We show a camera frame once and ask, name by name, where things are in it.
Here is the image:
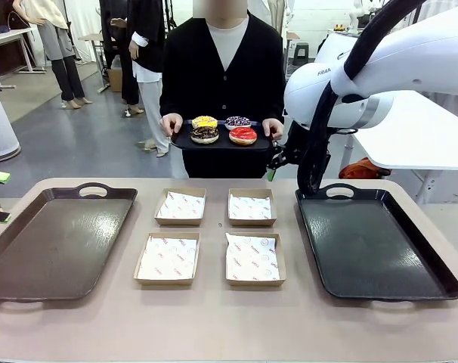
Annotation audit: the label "white table with metal legs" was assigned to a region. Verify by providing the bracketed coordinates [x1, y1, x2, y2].
[342, 90, 458, 205]

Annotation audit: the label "white background desk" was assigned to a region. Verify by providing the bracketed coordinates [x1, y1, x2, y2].
[0, 26, 39, 92]

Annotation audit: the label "brown cardboard carton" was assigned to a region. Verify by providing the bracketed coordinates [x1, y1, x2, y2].
[107, 67, 123, 94]

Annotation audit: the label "person torso in black cardigan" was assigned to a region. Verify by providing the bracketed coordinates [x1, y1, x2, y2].
[159, 0, 286, 179]

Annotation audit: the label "yellow frosted sprinkled donut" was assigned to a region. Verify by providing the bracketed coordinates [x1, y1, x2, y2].
[191, 115, 219, 130]

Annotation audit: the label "large black serving tray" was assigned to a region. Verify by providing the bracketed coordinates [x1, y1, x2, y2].
[295, 183, 458, 303]

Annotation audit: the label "small wooden background table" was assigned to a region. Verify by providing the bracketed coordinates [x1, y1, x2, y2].
[79, 33, 105, 92]

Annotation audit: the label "mannequin in dark clothes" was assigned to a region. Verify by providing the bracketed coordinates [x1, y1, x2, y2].
[99, 0, 145, 118]

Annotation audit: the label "orange bag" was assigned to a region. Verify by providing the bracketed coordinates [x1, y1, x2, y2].
[338, 157, 392, 180]

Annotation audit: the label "small black serving tray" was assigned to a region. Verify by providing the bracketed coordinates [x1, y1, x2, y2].
[170, 119, 272, 152]

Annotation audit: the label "red glazed donut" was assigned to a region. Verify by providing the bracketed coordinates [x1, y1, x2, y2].
[228, 126, 258, 146]

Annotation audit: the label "person left hand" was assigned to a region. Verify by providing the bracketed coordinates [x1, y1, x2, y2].
[261, 118, 285, 139]

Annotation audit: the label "grey plastic stool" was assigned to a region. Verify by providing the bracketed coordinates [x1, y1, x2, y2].
[292, 42, 310, 66]

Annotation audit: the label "person right hand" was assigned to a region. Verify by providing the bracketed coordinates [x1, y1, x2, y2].
[159, 113, 184, 144]

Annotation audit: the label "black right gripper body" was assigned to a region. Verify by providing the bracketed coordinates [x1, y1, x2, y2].
[277, 141, 304, 167]

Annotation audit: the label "purple white sprinkled donut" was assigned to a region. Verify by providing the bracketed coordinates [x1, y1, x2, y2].
[224, 115, 252, 132]

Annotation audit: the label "person left forearm black sleeve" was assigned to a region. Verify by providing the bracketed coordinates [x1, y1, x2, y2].
[265, 86, 286, 122]

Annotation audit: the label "chocolate frosted donut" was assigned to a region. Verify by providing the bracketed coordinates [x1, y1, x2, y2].
[190, 126, 221, 145]

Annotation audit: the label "large brown serving tray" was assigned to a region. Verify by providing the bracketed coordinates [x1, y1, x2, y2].
[0, 182, 138, 303]

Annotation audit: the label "kraft cardboard food box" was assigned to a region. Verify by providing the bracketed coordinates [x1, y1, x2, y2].
[227, 188, 278, 227]
[153, 188, 207, 227]
[133, 231, 201, 285]
[224, 231, 287, 287]

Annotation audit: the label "person right forearm black sleeve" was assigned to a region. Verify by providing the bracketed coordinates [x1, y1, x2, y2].
[159, 86, 184, 119]

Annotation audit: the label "mannequin black jacket white trousers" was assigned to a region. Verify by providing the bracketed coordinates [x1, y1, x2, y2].
[128, 0, 173, 158]

